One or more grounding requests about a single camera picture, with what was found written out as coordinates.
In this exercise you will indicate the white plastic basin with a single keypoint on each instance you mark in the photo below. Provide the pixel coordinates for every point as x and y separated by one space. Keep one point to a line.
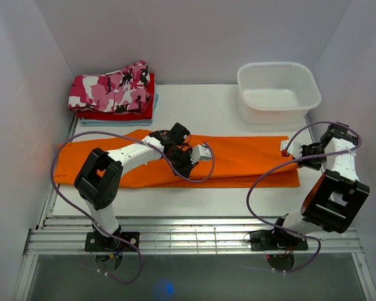
276 92

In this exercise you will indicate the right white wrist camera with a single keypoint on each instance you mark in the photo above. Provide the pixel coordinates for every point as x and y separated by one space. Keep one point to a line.
289 148

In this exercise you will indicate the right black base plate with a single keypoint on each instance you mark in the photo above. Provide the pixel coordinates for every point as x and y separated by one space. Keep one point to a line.
260 241

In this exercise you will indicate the red folded trousers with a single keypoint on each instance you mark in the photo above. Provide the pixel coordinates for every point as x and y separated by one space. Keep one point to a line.
147 115

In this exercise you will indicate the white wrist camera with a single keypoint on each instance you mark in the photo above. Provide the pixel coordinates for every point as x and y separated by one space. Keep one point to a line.
200 152
289 148

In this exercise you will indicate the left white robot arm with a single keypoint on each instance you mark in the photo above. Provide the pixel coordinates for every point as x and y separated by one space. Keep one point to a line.
98 180

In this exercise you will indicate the light blue folded trousers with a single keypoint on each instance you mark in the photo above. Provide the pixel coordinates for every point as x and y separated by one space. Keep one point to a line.
121 124

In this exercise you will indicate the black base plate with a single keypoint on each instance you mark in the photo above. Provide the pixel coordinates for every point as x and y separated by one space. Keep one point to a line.
260 241
95 242

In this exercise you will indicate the pink camouflage folded trousers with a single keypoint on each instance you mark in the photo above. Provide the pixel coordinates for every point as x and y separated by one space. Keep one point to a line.
120 92

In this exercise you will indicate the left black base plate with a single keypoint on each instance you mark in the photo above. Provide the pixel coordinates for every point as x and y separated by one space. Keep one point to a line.
95 242

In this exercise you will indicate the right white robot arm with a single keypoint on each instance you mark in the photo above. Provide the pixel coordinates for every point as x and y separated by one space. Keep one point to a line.
337 196

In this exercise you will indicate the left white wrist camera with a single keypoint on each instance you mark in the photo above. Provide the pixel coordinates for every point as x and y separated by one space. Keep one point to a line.
200 152

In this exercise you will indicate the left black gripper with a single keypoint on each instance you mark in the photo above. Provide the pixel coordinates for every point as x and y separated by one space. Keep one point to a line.
185 170

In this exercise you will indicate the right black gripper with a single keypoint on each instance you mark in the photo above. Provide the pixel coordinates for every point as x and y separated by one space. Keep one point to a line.
304 163

